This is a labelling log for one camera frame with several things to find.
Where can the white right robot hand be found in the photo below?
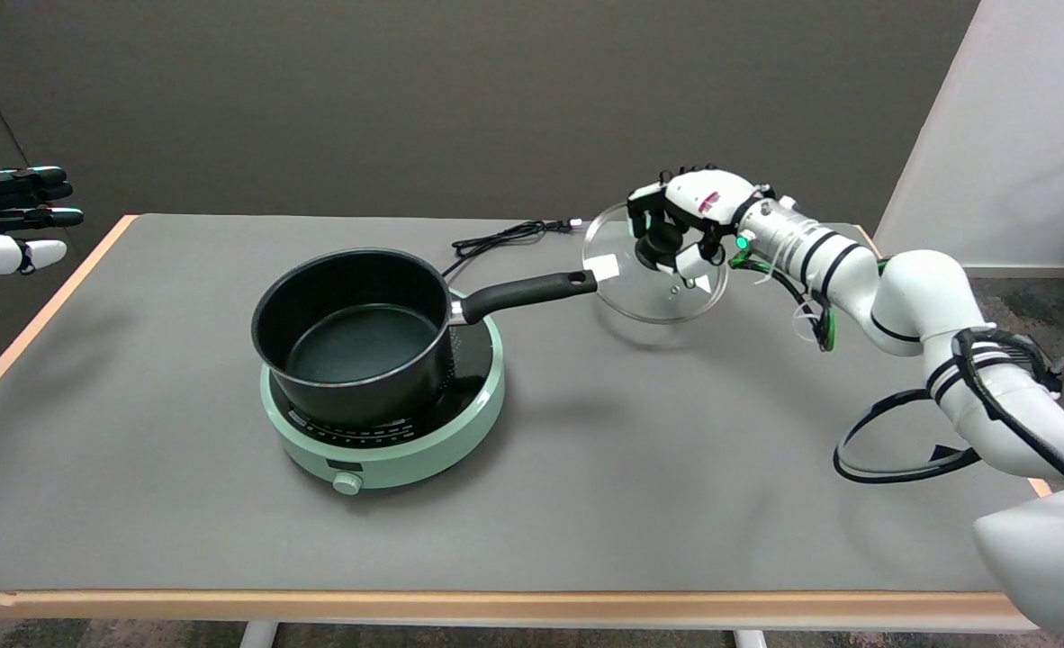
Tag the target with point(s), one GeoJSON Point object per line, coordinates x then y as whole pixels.
{"type": "Point", "coordinates": [707, 193]}

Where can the glass pot lid black knob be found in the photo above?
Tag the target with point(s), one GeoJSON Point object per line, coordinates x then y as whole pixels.
{"type": "Point", "coordinates": [613, 281]}

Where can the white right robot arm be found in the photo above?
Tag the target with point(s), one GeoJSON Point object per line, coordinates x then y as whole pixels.
{"type": "Point", "coordinates": [915, 297]}

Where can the grey table mat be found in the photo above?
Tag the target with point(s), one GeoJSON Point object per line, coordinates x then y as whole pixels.
{"type": "Point", "coordinates": [586, 495]}

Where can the mint green induction cooker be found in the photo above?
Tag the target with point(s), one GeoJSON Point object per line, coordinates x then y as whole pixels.
{"type": "Point", "coordinates": [406, 463]}

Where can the white table leg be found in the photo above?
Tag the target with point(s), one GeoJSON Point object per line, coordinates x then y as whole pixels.
{"type": "Point", "coordinates": [750, 639]}
{"type": "Point", "coordinates": [257, 635]}

